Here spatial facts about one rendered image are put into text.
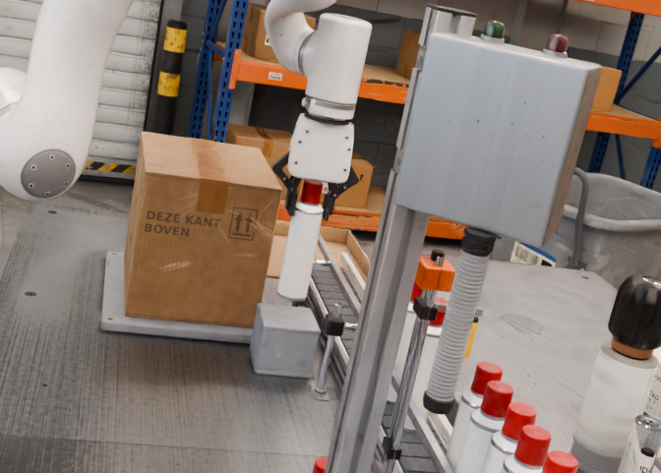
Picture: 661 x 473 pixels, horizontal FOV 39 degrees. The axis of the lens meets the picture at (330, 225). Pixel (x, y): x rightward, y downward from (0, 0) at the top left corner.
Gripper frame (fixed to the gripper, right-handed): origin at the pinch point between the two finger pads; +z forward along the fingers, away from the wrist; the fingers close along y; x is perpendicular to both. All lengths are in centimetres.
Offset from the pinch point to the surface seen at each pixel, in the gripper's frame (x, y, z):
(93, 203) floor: 347, -35, 112
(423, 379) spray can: -30.0, 14.9, 15.2
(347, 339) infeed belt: 1.8, 12.2, 24.1
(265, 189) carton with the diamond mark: 9.2, -6.2, 0.6
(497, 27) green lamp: -51, 5, -37
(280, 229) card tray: 72, 11, 27
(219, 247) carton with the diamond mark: 9.1, -12.3, 12.3
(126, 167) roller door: 389, -19, 101
